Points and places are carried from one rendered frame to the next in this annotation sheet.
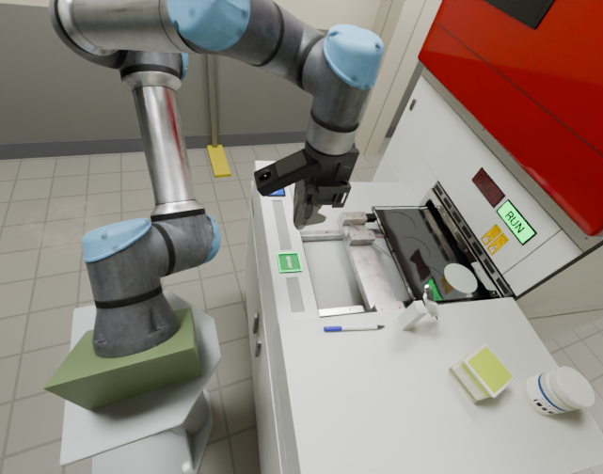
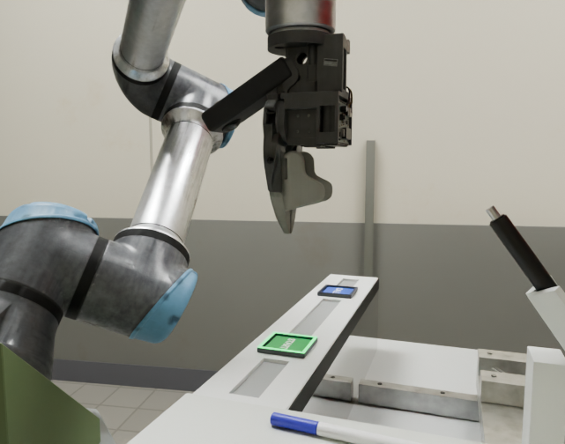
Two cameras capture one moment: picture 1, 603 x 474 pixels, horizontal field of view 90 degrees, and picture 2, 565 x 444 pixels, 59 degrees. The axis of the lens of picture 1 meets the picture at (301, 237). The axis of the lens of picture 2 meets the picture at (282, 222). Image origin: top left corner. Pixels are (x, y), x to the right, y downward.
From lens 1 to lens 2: 54 cm
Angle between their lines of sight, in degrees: 56
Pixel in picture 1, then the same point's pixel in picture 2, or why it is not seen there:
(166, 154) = (164, 175)
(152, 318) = (3, 325)
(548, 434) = not seen: outside the picture
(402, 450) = not seen: outside the picture
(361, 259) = (506, 425)
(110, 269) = (3, 239)
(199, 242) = (148, 274)
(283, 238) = (307, 329)
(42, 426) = not seen: outside the picture
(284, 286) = (250, 365)
